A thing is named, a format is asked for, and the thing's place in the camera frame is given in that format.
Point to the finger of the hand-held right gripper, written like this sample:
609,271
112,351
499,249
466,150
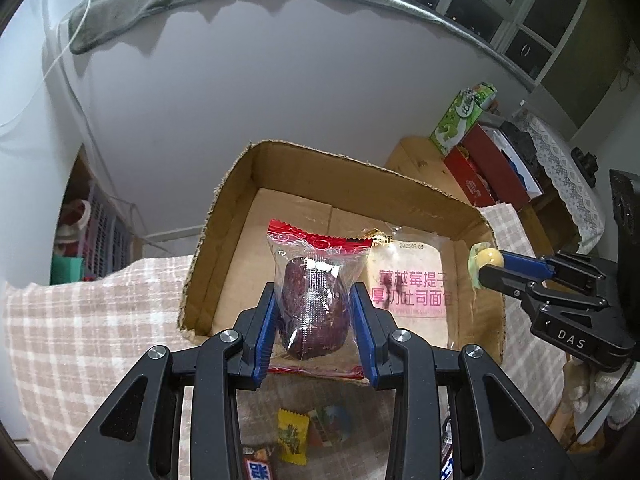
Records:
525,262
505,280

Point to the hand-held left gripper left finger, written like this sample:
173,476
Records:
265,330

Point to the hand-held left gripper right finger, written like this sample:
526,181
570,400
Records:
362,330

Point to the green yellow candy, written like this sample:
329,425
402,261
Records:
487,256

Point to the purple cake clear packet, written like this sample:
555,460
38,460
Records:
312,305

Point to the colourful candy packet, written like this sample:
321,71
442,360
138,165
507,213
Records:
327,425

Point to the yellow candy packet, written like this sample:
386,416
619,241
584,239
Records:
292,437

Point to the chocolate bar packet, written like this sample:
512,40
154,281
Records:
260,467
448,460

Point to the sliced bread clear packet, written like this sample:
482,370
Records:
410,320

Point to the white lace cloth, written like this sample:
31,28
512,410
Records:
565,170

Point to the red cardboard box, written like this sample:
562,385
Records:
495,165

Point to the small black device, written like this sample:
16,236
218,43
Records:
586,165

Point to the green tissue box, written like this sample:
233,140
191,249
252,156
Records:
457,120

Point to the checked tablecloth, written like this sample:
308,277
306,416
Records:
100,320

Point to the lavender plastic crate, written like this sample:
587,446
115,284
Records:
107,230

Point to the green bag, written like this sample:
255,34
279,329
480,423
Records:
67,270

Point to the red and white bag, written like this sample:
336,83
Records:
72,225

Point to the white framed window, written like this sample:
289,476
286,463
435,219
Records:
470,5

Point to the grey towel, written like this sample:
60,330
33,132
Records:
150,0

